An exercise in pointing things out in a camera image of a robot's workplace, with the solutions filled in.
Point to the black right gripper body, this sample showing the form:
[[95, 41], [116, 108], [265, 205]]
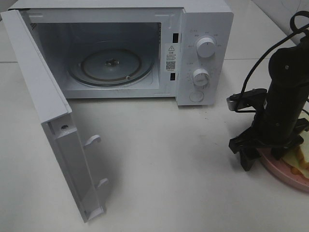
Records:
[[272, 128]]

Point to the pink speckled plate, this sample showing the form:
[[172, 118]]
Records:
[[282, 171]]

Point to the white microwave door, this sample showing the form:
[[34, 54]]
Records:
[[55, 115]]

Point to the white lower timer knob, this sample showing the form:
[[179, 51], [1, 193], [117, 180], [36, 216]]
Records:
[[200, 77]]

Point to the glass microwave turntable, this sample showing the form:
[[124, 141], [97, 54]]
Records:
[[111, 64]]

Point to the round door release button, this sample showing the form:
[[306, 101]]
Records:
[[196, 96]]

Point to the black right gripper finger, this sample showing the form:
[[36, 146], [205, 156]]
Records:
[[278, 151], [248, 156]]

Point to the white microwave oven body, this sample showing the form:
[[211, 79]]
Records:
[[173, 26]]

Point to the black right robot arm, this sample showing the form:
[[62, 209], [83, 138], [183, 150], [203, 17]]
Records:
[[289, 72]]

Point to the white bread sandwich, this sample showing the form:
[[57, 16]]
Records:
[[297, 159]]

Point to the white upper power knob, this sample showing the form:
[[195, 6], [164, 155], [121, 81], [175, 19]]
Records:
[[206, 47]]

